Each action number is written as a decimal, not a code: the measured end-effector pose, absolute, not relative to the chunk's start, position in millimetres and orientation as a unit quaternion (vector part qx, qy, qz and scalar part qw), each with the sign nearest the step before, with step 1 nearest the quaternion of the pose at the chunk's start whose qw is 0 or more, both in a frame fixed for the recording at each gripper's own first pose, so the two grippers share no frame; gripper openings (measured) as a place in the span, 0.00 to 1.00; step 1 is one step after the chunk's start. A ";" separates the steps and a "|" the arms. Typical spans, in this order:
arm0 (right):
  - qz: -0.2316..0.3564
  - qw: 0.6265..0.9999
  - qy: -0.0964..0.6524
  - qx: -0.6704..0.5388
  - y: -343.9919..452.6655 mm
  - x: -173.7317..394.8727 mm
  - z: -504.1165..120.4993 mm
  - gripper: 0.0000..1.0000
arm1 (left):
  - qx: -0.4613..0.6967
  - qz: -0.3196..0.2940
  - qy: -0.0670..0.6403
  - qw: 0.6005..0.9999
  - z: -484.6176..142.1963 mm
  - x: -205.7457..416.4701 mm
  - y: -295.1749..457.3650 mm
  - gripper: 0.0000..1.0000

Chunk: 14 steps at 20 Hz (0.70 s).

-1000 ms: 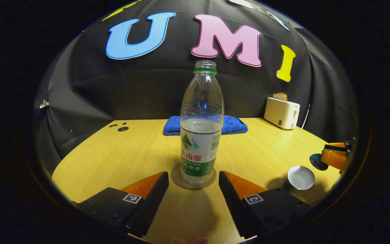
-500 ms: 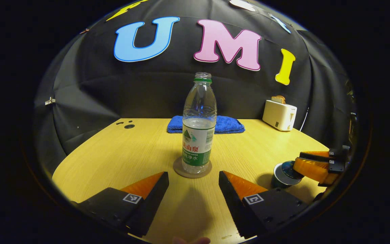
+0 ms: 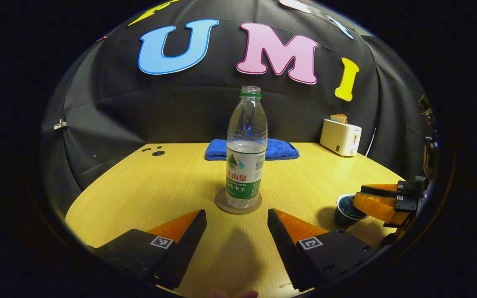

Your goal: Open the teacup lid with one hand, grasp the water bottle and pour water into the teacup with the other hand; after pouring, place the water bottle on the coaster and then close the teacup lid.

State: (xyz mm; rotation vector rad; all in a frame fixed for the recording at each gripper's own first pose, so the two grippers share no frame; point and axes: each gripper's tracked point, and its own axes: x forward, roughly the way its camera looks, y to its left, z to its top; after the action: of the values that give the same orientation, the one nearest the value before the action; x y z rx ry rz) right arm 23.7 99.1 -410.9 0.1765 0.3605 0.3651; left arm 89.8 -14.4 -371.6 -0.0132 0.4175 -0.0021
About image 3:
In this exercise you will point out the toast slice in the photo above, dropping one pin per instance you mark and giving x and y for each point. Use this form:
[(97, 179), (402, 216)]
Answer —
[(339, 118)]

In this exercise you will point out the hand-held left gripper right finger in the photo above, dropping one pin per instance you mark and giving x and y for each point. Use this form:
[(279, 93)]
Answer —
[(288, 252)]

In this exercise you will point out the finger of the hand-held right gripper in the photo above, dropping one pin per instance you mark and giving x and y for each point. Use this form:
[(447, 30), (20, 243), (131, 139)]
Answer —
[(387, 191), (406, 203)]

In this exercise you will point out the silver backdrop clip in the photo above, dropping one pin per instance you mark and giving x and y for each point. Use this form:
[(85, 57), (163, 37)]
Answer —
[(60, 124)]

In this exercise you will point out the blue towel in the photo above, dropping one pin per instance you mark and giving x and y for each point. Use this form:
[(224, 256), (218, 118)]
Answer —
[(282, 150)]

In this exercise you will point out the clear plastic water bottle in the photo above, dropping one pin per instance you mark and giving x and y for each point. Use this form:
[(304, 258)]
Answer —
[(246, 165)]

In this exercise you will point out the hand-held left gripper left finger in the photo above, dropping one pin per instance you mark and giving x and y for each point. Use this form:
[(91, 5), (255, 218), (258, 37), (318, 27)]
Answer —
[(186, 248)]

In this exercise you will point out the white toaster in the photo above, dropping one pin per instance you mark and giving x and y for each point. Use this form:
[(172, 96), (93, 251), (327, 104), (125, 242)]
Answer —
[(340, 138)]

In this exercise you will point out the black backdrop cloth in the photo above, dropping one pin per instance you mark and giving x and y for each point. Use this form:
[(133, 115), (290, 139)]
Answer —
[(139, 116)]

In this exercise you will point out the round brown coaster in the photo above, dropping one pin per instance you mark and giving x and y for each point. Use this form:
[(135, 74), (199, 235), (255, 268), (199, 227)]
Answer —
[(222, 205)]

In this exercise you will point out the dark blue teacup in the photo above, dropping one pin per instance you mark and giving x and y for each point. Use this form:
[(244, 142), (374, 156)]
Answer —
[(342, 217)]

